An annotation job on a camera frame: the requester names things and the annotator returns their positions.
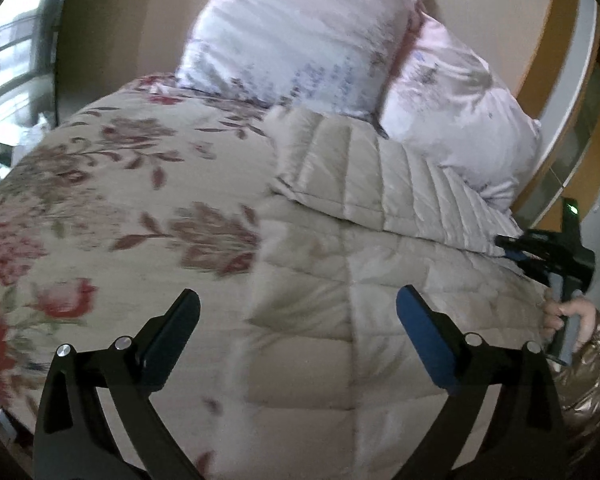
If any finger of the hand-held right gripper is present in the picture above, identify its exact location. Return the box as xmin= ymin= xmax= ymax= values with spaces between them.
xmin=505 ymin=251 xmax=546 ymax=268
xmin=495 ymin=234 xmax=535 ymax=254

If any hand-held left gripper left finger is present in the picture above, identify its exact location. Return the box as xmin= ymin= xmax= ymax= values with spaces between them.
xmin=32 ymin=288 xmax=203 ymax=480

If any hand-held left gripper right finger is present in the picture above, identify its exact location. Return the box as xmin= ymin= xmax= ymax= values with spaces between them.
xmin=396 ymin=285 xmax=568 ymax=480

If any beige quilted duvet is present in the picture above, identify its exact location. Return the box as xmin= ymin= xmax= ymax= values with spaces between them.
xmin=200 ymin=107 xmax=556 ymax=480

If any person's right forearm shiny sleeve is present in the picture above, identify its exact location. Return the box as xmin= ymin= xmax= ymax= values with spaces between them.
xmin=550 ymin=310 xmax=600 ymax=461

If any person's right hand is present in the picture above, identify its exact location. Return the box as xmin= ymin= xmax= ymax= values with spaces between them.
xmin=542 ymin=297 xmax=599 ymax=350

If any wooden headboard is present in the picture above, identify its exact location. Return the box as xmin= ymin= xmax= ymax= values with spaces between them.
xmin=512 ymin=0 xmax=588 ymax=106
xmin=512 ymin=10 xmax=600 ymax=233

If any floral bedspread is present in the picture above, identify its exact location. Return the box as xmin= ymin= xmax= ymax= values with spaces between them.
xmin=0 ymin=72 xmax=286 ymax=480

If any pink tree print pillow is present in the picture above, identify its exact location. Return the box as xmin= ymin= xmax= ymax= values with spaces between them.
xmin=379 ymin=10 xmax=542 ymax=212

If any lavender print pillow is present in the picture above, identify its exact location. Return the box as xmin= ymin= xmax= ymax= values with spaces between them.
xmin=174 ymin=0 xmax=432 ymax=126

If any window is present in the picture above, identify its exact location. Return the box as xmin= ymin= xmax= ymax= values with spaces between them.
xmin=0 ymin=0 xmax=77 ymax=201

